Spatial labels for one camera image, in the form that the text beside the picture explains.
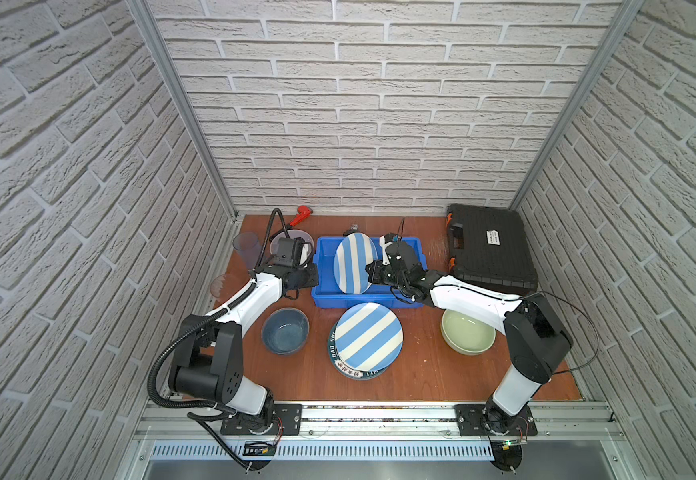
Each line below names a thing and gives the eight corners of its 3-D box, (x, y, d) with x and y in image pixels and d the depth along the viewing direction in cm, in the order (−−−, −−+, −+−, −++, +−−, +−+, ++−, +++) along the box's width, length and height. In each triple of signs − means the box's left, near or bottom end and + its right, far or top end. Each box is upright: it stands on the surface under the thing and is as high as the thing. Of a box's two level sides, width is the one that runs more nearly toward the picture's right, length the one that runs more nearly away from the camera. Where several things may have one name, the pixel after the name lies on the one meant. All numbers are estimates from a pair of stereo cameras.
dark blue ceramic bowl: (262, 356, 85) (257, 349, 80) (270, 315, 93) (266, 307, 88) (308, 356, 85) (305, 349, 80) (312, 316, 93) (310, 307, 88)
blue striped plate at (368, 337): (334, 371, 81) (333, 368, 79) (337, 306, 93) (337, 302, 91) (404, 371, 81) (406, 368, 79) (398, 307, 94) (399, 303, 92)
